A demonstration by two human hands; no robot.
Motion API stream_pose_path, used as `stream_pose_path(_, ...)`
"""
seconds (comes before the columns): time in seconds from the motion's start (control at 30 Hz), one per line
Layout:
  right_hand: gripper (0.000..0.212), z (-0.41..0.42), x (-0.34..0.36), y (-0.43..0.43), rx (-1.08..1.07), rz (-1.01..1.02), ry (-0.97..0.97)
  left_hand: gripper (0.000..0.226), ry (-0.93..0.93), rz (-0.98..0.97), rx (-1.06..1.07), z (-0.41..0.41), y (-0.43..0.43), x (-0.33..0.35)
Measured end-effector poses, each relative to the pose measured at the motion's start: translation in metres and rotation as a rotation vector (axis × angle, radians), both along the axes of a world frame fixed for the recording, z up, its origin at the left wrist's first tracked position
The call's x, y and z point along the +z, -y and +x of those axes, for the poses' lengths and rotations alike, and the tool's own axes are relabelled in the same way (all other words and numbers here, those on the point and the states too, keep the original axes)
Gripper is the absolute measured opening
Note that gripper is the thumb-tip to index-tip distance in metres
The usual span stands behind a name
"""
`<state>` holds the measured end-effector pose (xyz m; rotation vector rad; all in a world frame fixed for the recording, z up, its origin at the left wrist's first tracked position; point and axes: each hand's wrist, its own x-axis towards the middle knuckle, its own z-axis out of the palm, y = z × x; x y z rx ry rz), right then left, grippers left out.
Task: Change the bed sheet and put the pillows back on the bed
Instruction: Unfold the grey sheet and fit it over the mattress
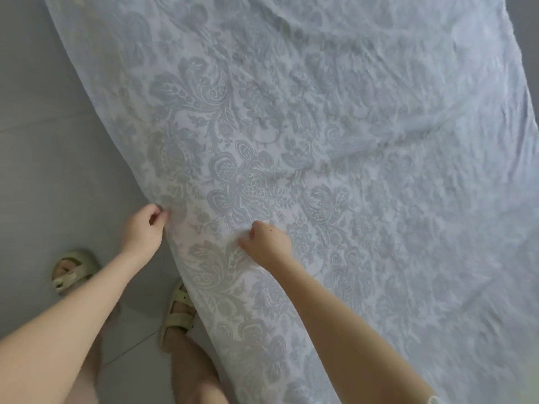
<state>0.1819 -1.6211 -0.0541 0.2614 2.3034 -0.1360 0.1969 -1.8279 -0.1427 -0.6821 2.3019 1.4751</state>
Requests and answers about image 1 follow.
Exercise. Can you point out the person's leg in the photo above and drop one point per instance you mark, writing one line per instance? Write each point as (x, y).
(195, 370)
(88, 366)

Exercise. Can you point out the blue-grey cloth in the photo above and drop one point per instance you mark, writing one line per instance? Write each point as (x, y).
(337, 164)

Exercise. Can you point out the person's right hand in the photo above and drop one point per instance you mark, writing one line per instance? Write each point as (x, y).
(268, 244)

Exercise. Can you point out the person's right forearm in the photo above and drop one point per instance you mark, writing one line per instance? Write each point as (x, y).
(354, 340)

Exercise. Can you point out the person's left forearm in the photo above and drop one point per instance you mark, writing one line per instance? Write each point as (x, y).
(59, 332)

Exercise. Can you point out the person's left leg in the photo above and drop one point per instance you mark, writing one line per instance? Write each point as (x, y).
(88, 366)

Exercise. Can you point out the person's right leg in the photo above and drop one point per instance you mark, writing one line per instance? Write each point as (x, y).
(195, 370)

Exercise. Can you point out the person's left hand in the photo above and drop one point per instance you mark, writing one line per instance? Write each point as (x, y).
(145, 231)

